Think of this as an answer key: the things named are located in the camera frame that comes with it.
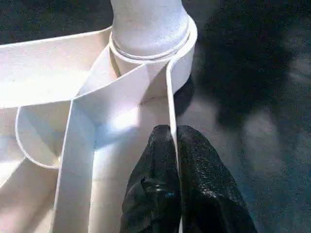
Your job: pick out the white plastic table leg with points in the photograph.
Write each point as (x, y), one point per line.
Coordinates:
(150, 24)

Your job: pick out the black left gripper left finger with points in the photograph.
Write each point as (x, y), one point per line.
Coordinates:
(153, 184)

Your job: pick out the white plastic table top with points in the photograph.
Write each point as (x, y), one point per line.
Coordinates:
(48, 72)

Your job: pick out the black work mat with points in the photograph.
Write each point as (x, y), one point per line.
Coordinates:
(243, 121)

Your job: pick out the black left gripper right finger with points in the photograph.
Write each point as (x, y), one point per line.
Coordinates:
(206, 189)

